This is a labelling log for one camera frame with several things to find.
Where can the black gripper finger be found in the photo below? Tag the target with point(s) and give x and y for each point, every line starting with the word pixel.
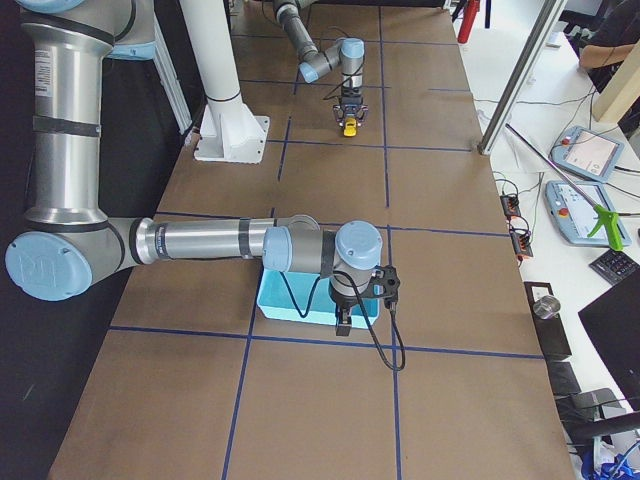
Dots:
pixel 343 323

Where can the lower teach pendant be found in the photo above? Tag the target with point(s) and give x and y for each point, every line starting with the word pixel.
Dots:
pixel 574 216

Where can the black flat box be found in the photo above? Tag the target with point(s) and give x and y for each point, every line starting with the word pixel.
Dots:
pixel 550 332

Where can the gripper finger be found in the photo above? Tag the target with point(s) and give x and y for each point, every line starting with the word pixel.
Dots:
pixel 338 115
pixel 361 115

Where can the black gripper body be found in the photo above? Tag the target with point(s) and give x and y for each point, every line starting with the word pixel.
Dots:
pixel 350 96
pixel 342 303

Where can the lower orange black connector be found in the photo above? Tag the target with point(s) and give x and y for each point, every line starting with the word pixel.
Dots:
pixel 521 242

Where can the red fire extinguisher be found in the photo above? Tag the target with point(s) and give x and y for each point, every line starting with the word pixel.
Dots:
pixel 470 9

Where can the yellow beetle toy car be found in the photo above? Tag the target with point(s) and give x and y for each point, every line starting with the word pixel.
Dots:
pixel 350 127

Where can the seated person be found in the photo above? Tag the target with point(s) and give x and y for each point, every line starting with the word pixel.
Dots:
pixel 608 48

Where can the silver metal cup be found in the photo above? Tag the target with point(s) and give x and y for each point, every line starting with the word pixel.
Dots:
pixel 546 307

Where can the orange black connector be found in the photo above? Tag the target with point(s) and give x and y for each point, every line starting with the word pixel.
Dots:
pixel 510 205
pixel 521 242

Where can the upper orange black connector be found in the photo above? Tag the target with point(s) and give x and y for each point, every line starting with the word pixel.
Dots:
pixel 510 205

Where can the white camera stand post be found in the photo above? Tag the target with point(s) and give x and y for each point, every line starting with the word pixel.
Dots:
pixel 229 131

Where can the turquoise plastic bin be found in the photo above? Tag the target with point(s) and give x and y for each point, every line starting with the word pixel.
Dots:
pixel 284 296

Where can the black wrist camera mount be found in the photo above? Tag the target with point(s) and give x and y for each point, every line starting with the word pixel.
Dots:
pixel 384 284

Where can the aluminium frame post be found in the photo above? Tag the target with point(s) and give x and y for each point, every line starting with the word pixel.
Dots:
pixel 542 28

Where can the upper teach pendant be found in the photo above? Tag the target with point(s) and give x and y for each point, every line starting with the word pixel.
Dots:
pixel 588 154

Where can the teach pendant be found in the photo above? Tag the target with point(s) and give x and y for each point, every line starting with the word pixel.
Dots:
pixel 574 216
pixel 588 154

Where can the black calculator keypad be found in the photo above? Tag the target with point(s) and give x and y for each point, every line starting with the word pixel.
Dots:
pixel 614 266

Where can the green handled grabber stick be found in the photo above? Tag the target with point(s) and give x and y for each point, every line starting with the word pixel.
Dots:
pixel 606 218

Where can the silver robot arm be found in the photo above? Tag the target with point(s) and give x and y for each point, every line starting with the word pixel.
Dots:
pixel 347 55
pixel 73 244

